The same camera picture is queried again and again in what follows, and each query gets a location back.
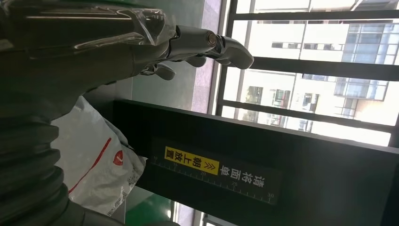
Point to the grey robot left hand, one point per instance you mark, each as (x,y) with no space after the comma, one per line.
(78,53)

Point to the white plastic mailer package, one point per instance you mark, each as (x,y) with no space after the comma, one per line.
(90,146)

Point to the black inbound scanning machine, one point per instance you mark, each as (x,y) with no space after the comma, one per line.
(311,174)

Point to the ribbed grey left arm sleeve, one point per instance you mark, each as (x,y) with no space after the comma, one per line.
(28,174)

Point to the yellow arrow label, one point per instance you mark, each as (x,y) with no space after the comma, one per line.
(187,159)

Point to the pale building outside window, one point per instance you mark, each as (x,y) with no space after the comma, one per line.
(324,40)

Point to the dark metal window frame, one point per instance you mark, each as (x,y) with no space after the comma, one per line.
(311,67)

